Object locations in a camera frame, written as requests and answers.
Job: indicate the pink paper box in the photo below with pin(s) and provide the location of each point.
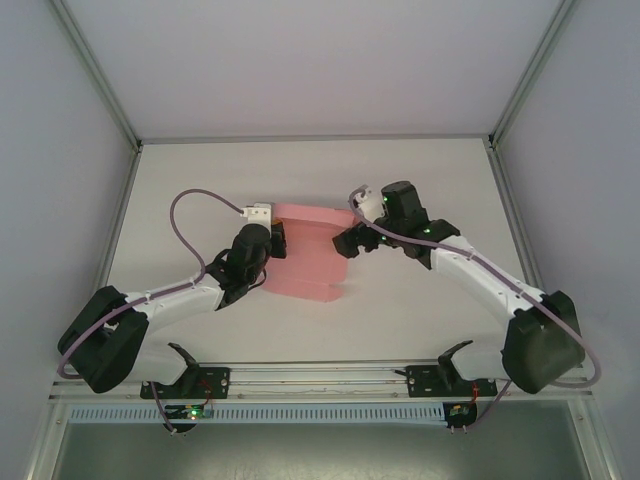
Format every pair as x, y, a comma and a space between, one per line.
310, 260

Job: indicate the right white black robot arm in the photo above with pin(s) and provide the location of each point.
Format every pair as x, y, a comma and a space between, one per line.
480, 280

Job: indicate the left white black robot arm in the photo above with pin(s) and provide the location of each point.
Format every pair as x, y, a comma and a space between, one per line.
170, 305

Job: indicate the circuit board with green light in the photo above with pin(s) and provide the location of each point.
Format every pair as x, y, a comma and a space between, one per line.
192, 413

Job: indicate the small circuit board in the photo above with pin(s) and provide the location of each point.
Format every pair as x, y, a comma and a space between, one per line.
457, 412

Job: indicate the aluminium table side rail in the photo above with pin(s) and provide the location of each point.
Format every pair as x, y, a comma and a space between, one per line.
507, 200
122, 200

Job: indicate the aluminium mounting rail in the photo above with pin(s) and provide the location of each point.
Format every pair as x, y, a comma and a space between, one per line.
320, 377

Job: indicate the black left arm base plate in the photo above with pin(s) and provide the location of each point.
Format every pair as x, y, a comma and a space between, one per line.
217, 380

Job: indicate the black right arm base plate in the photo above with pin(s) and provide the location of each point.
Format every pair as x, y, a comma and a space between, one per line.
425, 382

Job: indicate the aluminium frame post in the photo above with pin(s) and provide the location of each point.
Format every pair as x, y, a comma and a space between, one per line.
532, 75
98, 75

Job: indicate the aluminium frame leg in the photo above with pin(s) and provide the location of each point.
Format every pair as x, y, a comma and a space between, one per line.
47, 440
593, 440

